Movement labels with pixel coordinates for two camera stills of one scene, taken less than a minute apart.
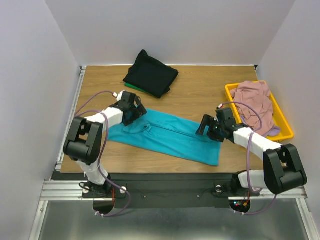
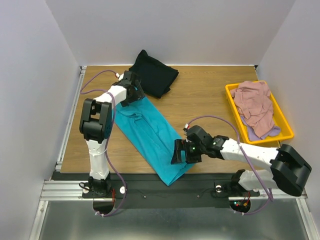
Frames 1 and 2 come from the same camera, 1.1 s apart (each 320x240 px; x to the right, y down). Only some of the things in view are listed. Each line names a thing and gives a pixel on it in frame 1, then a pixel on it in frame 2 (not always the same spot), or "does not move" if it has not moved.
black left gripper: x=139 y=111 → x=138 y=95
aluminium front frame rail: x=70 y=190 does not move
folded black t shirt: x=151 y=74 does not move
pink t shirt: x=257 y=94 does not move
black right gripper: x=208 y=128 → x=183 y=152
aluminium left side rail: x=60 y=156 does not move
